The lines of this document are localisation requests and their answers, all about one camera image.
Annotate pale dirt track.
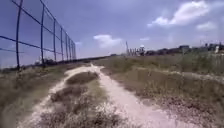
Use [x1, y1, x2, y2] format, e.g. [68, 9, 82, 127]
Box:
[16, 63, 201, 128]

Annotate tall blue mesh fence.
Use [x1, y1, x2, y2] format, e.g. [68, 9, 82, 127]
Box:
[0, 0, 78, 70]

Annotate dry grass field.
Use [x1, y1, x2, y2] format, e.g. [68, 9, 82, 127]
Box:
[94, 53, 224, 128]

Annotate dry grass verge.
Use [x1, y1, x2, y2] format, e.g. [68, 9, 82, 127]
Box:
[0, 59, 91, 128]

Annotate distant buildings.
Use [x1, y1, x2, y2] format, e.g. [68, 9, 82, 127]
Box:
[124, 41, 224, 57]

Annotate dry grass middle strip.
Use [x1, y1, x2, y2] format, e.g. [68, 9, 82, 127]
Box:
[39, 70, 134, 128]

